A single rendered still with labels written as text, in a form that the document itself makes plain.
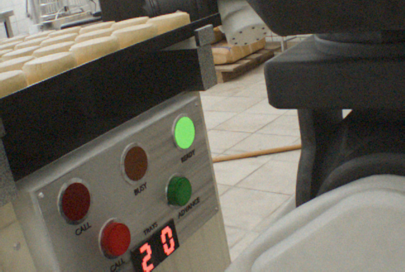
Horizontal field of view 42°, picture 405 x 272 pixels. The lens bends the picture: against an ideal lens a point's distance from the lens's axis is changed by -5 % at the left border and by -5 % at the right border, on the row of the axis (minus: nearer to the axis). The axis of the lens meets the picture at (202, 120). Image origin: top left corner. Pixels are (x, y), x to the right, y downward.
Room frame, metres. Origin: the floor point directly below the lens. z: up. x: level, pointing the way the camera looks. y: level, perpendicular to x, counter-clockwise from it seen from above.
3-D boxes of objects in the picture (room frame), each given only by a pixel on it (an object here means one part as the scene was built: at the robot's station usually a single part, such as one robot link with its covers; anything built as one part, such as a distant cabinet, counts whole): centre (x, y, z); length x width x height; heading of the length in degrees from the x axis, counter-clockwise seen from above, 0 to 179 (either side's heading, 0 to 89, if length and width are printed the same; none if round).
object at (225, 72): (4.73, -0.09, 0.06); 1.20 x 0.80 x 0.11; 50
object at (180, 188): (0.52, 0.04, 0.76); 0.03 x 0.02 x 0.03; 144
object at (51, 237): (0.49, 0.08, 0.77); 0.24 x 0.04 x 0.14; 144
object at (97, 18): (0.78, 0.14, 0.93); 0.06 x 0.03 x 0.02; 100
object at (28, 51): (0.59, 0.18, 0.91); 0.05 x 0.05 x 0.02
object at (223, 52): (4.55, -0.32, 0.19); 0.72 x 0.42 x 0.15; 142
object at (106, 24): (0.70, 0.11, 0.91); 0.05 x 0.05 x 0.02
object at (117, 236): (0.43, 0.10, 0.76); 0.03 x 0.02 x 0.03; 144
